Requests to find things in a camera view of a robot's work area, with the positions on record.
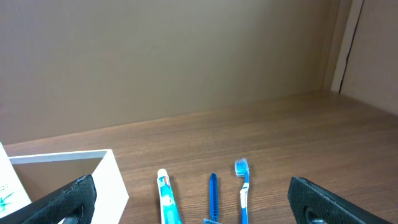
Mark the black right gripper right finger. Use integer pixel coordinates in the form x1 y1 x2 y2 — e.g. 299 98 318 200
287 176 391 224

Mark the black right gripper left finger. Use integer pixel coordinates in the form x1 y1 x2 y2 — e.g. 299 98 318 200
1 175 97 224

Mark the white cardboard box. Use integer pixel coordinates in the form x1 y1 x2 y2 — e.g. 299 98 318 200
9 149 129 224

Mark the white floral lotion tube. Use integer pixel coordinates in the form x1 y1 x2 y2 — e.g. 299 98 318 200
0 144 31 218

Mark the blue white toothbrush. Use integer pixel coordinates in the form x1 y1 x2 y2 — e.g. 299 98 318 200
234 159 250 224

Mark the teal toothpaste tube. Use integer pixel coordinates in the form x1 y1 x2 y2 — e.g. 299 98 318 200
157 169 182 224

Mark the blue disposable razor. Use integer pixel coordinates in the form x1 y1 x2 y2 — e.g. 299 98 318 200
203 173 221 224

